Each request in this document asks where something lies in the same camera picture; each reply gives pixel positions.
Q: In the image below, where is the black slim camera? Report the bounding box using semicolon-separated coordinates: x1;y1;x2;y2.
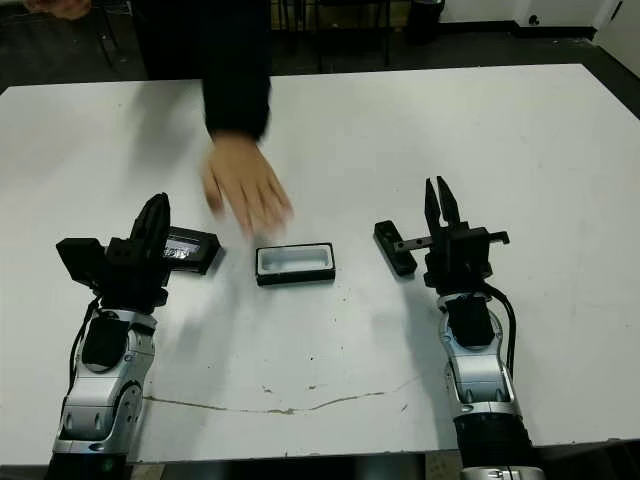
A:
373;220;418;277

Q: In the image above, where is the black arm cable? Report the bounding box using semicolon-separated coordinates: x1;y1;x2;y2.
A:
67;297;101;391
487;282;517;371

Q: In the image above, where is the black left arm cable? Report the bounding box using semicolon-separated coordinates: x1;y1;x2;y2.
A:
67;297;101;391

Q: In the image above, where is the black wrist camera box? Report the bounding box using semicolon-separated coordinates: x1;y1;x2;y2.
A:
448;227;489;271
55;238;110;287

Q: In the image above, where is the person forearm black sleeve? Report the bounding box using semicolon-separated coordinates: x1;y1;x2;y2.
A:
201;59;274;145

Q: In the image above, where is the bare person hand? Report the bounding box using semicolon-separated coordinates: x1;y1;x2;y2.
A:
200;132;295;236

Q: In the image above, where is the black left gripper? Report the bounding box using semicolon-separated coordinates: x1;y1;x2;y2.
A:
89;193;174;315

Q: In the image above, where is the black box white insert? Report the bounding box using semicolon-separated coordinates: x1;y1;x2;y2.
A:
255;243;336;287

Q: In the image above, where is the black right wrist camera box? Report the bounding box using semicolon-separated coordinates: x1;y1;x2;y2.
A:
448;227;489;271

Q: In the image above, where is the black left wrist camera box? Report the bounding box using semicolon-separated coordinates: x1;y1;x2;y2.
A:
55;238;110;287

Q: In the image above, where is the black trash bin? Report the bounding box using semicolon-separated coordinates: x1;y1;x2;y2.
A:
407;0;446;44

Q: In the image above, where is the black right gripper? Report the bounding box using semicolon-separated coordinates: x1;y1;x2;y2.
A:
394;175;510;291

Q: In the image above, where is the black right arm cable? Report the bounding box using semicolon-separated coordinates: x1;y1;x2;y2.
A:
487;282;517;371

